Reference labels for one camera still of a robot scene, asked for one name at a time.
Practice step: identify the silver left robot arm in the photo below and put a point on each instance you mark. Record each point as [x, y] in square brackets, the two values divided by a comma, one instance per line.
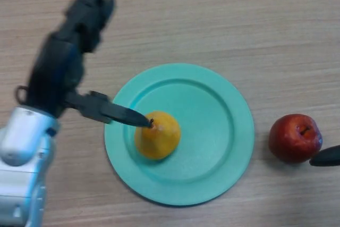
[21, 142]

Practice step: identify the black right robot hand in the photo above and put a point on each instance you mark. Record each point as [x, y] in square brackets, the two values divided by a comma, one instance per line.
[326, 158]

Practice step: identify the green round plate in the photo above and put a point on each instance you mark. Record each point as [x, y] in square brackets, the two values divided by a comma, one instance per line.
[210, 136]

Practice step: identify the red apple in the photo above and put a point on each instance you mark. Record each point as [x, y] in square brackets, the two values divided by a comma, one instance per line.
[289, 139]

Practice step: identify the yellow pear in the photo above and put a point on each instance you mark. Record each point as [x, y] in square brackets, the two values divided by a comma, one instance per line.
[159, 140]

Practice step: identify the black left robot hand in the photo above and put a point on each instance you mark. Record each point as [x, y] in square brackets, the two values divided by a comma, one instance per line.
[55, 70]

